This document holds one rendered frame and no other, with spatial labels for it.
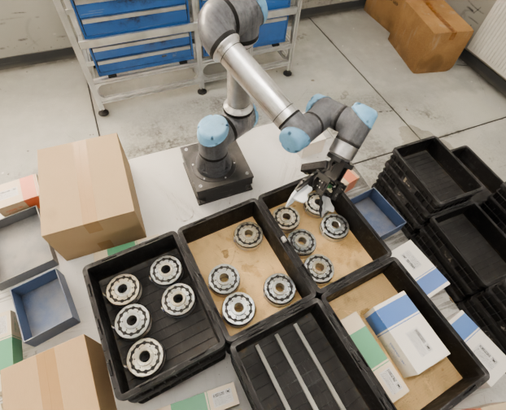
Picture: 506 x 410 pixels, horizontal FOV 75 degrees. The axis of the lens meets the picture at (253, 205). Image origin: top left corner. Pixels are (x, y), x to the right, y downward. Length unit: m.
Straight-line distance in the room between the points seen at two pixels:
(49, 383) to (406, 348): 0.98
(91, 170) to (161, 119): 1.55
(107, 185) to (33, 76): 2.42
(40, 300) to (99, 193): 0.43
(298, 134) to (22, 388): 0.99
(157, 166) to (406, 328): 1.17
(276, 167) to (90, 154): 0.79
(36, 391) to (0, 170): 2.01
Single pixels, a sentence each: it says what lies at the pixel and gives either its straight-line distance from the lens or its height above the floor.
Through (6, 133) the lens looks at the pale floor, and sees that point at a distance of 3.18.
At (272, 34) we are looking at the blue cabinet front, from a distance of 3.05.
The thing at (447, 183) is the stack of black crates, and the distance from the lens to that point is 2.12.
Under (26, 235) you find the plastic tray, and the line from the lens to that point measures 1.57.
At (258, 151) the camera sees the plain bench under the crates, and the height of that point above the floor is 0.70.
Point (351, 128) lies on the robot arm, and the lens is 0.96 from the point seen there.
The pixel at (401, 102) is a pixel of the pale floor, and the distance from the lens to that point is 3.36.
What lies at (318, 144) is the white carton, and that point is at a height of 0.77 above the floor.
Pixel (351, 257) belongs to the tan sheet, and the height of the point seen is 0.83.
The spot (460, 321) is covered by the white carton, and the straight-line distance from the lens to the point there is 1.36.
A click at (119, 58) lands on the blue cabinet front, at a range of 2.77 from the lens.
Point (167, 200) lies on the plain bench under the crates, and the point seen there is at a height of 0.70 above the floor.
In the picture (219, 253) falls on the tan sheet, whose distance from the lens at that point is 1.17.
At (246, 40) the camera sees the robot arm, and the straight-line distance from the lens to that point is 1.11.
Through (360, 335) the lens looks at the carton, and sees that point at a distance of 1.09.
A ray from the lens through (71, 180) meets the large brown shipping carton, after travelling 1.38.
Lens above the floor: 1.89
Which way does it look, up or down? 57 degrees down
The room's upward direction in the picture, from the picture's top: 5 degrees clockwise
